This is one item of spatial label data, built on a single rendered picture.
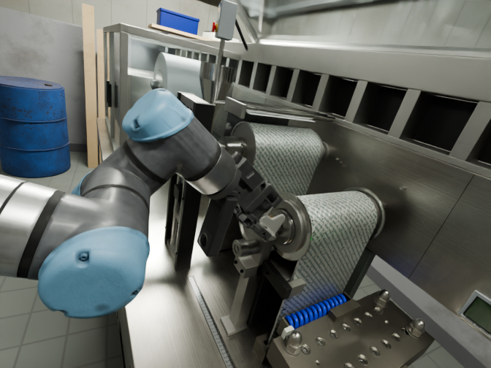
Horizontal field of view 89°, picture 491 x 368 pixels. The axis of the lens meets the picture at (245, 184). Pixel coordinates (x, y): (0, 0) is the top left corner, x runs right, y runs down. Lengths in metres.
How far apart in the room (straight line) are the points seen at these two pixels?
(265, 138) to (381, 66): 0.38
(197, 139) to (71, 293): 0.20
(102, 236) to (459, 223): 0.68
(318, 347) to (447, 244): 0.37
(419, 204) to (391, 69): 0.36
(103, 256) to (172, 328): 0.57
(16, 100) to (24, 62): 0.92
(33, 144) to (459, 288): 3.44
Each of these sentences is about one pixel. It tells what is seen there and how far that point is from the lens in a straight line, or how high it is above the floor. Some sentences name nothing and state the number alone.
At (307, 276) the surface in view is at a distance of 0.62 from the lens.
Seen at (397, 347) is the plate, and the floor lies 1.03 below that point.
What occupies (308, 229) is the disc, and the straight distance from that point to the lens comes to 0.51.
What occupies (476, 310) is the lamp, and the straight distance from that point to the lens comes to 0.76.
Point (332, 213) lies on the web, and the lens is 0.57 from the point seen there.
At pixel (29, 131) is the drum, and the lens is 3.41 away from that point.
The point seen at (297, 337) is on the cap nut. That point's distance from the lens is 0.61.
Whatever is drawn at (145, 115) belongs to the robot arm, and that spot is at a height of 1.47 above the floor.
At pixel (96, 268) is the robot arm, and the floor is 1.38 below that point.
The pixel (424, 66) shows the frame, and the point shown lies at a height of 1.63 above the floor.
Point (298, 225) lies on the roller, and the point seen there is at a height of 1.28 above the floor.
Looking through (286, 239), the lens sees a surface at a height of 1.24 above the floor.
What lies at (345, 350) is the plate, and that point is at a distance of 0.70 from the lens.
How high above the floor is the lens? 1.54
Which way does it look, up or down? 24 degrees down
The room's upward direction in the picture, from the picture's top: 13 degrees clockwise
